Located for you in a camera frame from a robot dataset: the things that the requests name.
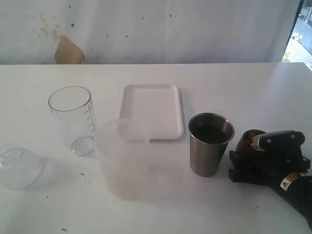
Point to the translucent plastic tub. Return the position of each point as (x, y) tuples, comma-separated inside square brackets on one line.
[(121, 146)]

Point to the clear domed shaker lid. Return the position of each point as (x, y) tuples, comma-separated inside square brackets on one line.
[(19, 167)]

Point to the stainless steel cup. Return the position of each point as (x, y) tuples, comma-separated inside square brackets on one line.
[(210, 134)]

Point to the brown wooden cup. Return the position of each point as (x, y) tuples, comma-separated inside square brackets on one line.
[(244, 148)]

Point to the clear plastic shaker cup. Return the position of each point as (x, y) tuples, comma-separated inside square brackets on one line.
[(72, 109)]

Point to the white rectangular tray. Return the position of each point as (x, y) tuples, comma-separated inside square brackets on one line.
[(157, 107)]

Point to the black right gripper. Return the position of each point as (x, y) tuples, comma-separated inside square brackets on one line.
[(282, 157)]

